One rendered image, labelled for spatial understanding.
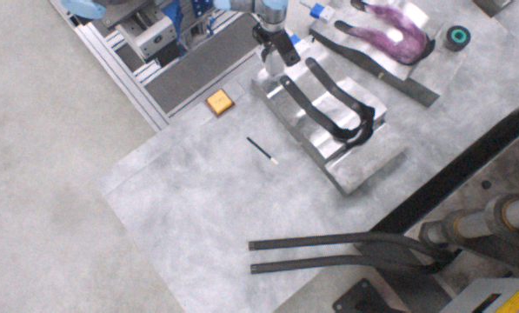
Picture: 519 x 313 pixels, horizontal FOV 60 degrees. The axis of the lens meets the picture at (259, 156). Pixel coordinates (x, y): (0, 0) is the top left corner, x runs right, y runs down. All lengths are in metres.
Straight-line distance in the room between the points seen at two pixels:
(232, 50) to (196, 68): 0.20
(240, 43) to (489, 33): 1.15
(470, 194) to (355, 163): 0.41
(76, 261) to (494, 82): 2.00
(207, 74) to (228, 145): 0.82
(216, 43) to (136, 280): 1.25
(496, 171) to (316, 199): 0.62
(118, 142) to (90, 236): 0.50
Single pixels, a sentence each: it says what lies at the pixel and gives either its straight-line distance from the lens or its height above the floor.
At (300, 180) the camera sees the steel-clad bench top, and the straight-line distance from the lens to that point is 1.51.
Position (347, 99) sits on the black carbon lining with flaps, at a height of 0.90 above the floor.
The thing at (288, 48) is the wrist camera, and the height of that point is 1.10.
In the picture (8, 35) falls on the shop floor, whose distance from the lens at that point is 2.98.
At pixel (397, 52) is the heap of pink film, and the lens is 1.62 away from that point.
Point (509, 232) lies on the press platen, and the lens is 1.12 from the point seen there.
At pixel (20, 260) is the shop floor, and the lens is 2.56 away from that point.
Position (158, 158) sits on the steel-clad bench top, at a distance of 1.56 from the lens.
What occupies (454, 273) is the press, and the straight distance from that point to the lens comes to 1.61.
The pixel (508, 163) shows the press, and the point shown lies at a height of 0.79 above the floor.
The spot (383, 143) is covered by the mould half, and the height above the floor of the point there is 0.86.
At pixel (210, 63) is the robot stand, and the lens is 2.32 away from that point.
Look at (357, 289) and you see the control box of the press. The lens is 2.31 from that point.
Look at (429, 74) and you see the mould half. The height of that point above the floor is 0.91.
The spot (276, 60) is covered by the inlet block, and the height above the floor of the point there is 0.94.
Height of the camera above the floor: 2.27
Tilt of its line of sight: 75 degrees down
